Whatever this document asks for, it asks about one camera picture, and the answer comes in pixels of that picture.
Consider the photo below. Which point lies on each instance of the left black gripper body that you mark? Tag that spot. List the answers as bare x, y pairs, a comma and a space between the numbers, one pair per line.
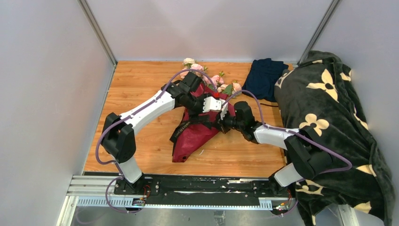
195, 105

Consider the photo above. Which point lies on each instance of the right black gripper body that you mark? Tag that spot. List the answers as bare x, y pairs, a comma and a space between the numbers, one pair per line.
229, 121

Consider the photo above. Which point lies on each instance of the maroon wrapping paper sheet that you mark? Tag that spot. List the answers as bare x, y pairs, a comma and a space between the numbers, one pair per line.
199, 131

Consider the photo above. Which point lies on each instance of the black printed ribbon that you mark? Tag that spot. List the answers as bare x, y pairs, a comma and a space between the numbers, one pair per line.
190, 124

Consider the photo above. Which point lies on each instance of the pink fake flower bunch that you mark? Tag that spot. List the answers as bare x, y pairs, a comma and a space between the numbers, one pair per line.
218, 79

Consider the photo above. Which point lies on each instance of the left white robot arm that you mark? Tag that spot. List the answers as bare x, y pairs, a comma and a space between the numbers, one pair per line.
117, 143

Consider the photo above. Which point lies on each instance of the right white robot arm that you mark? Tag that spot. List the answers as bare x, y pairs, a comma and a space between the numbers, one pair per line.
306, 158

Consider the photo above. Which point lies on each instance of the dark blue folded cloth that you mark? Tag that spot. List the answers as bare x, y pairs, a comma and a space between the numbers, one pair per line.
262, 77

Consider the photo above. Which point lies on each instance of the black floral blanket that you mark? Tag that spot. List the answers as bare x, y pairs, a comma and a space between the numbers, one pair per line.
319, 93

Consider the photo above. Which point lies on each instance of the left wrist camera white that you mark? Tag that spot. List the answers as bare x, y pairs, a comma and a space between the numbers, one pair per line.
212, 104

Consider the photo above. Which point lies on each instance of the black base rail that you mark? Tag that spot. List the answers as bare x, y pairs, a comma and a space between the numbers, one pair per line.
202, 190

